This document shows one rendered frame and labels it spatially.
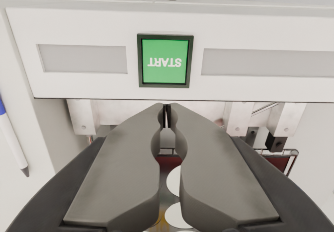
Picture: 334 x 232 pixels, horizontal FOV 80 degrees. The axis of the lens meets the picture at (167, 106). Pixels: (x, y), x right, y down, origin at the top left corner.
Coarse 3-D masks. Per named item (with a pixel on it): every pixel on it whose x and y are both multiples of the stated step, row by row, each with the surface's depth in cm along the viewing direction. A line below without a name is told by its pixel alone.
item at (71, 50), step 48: (48, 48) 21; (96, 48) 21; (240, 48) 21; (288, 48) 21; (48, 96) 23; (96, 96) 23; (144, 96) 23; (192, 96) 23; (240, 96) 24; (288, 96) 24
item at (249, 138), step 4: (248, 128) 40; (252, 128) 39; (256, 128) 39; (248, 132) 40; (252, 132) 40; (256, 132) 40; (240, 136) 43; (244, 136) 41; (248, 136) 40; (252, 136) 40; (244, 140) 41; (248, 140) 41; (252, 140) 41; (248, 144) 41; (252, 144) 41
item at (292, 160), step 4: (288, 156) 37; (292, 156) 36; (296, 156) 36; (288, 160) 37; (292, 160) 37; (288, 164) 37; (292, 164) 37; (284, 168) 38; (288, 168) 38; (284, 172) 38; (288, 172) 38; (288, 176) 39
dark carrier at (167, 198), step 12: (156, 156) 36; (168, 156) 36; (264, 156) 37; (276, 156) 37; (168, 168) 37; (168, 192) 40; (168, 204) 42; (156, 228) 46; (168, 228) 46; (180, 228) 47; (192, 228) 47
